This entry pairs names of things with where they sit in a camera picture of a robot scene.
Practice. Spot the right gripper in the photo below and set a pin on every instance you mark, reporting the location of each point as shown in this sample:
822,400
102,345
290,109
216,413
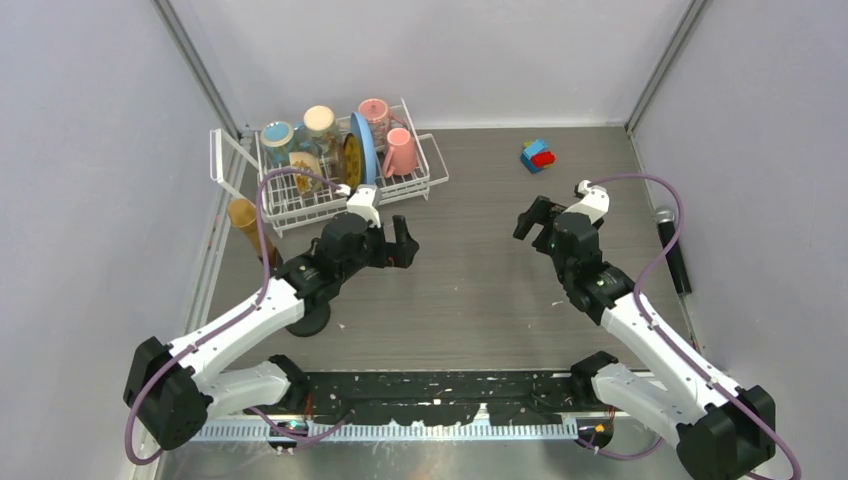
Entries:
539,213

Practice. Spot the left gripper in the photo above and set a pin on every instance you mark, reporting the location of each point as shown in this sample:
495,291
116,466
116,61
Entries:
382,259

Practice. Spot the yellow patterned plate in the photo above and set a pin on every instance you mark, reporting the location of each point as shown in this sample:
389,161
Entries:
353,161

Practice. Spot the cream floral bowl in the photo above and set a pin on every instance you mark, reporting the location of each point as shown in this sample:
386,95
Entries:
309,182

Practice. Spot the blue plate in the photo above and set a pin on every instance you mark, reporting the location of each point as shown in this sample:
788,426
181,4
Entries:
360,129

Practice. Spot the gold microphone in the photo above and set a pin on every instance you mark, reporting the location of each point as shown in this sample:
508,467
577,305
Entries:
242,215

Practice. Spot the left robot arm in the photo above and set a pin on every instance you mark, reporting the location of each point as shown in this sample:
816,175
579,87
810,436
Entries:
174,388

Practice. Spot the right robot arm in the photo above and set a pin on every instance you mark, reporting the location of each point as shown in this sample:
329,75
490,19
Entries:
696,409

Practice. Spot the colourful toy blocks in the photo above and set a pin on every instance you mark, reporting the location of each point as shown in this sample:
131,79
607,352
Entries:
536,156

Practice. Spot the pink mug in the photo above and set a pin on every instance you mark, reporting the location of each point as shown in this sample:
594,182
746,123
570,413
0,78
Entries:
401,153

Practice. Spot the pink patterned cup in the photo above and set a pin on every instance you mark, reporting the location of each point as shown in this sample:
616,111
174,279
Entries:
380,119

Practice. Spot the black microphone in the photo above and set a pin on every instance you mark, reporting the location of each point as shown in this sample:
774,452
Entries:
665,220

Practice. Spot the cream floral cup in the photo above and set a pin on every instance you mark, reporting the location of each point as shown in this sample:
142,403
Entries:
320,121

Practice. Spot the blue mug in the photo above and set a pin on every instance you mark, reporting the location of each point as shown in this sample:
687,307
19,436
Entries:
280,140

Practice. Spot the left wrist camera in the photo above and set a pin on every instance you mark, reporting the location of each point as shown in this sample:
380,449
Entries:
362,201

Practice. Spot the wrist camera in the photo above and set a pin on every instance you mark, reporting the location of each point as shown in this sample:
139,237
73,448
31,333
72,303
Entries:
593,201
362,201

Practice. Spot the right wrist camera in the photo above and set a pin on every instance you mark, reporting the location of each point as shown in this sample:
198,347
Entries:
593,201

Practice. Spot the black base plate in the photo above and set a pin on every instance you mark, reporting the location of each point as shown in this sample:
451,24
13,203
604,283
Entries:
439,398

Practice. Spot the white wire dish rack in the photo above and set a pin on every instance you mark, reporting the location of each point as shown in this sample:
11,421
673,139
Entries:
281,204

